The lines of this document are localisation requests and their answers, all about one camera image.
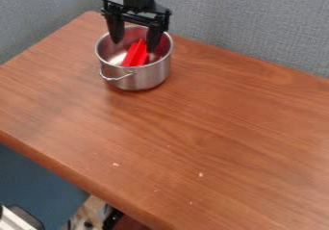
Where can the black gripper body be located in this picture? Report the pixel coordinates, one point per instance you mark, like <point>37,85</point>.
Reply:
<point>139,16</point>

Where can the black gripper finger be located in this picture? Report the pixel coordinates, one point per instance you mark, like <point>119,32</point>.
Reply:
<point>156,27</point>
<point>115,24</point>

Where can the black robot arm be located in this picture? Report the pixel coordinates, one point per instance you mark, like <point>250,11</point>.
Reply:
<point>140,12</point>

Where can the white object under table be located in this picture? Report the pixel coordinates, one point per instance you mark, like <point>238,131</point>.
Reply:
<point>12,222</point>

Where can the metal pot with handle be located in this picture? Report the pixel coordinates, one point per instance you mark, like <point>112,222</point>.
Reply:
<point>139,77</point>

